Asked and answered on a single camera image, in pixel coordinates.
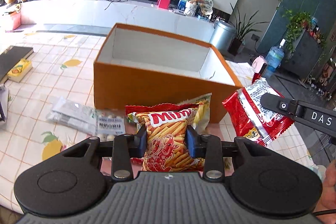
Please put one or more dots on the teddy bear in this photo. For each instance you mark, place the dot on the teddy bear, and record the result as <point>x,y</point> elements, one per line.
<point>191,7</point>

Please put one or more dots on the Mimi shrimp stick snack bag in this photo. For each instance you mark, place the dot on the Mimi shrimp stick snack bag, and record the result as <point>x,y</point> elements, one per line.
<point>166,126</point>

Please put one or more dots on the silver trash can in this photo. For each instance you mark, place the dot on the silver trash can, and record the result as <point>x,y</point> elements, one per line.
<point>223,35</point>

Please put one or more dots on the blue water jug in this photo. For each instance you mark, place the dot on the blue water jug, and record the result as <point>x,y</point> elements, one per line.
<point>275,56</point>

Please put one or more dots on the hanging ivy plant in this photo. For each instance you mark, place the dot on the hanging ivy plant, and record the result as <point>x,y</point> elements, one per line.
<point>291,17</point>

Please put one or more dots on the clear tray of yogurt balls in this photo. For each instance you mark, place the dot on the clear tray of yogurt balls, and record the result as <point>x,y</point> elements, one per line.
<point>109,126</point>

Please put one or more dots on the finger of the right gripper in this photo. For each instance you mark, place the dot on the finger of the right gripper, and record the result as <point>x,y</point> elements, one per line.
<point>281,105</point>

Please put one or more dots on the potted long-leaf plant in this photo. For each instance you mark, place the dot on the potted long-leaf plant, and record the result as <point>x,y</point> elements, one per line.
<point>243,27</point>

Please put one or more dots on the red box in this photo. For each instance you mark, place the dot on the red box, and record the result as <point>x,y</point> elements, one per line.
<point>163,4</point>

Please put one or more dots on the red snack packet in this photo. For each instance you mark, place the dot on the red snack packet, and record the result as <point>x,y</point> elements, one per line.
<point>252,121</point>

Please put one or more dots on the dark cabinet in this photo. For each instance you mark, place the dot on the dark cabinet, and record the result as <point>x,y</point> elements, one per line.
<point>304,58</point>

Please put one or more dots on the pale green chips bag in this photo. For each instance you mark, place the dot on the pale green chips bag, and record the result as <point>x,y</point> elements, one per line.
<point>202,117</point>

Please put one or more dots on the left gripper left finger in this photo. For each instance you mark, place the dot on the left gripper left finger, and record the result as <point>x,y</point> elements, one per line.
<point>125,147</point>

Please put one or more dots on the white sachet packet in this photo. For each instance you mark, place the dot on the white sachet packet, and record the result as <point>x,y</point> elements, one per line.
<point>74,115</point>

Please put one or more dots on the lemon print tablecloth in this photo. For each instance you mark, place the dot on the lemon print tablecloth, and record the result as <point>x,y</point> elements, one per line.
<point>62,68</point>

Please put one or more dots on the orange cardboard box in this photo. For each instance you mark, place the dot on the orange cardboard box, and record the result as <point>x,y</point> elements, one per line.
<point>144,66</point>

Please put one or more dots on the right hand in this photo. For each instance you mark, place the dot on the right hand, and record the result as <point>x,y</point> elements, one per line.
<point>328,198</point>

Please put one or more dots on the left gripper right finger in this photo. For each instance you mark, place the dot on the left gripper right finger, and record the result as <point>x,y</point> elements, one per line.
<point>209,148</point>

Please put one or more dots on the black book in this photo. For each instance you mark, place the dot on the black book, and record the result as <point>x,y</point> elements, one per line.
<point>10,57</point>

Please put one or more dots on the pink small heater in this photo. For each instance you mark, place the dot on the pink small heater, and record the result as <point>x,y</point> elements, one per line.
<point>259,65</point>

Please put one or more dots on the pink storage box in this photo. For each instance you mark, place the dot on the pink storage box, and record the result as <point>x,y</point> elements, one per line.
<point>10,20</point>

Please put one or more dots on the pink placemat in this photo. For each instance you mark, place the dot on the pink placemat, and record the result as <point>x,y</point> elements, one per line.
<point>225,132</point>

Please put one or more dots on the yellow tissue pack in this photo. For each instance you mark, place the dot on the yellow tissue pack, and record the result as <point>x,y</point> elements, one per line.
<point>19,71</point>

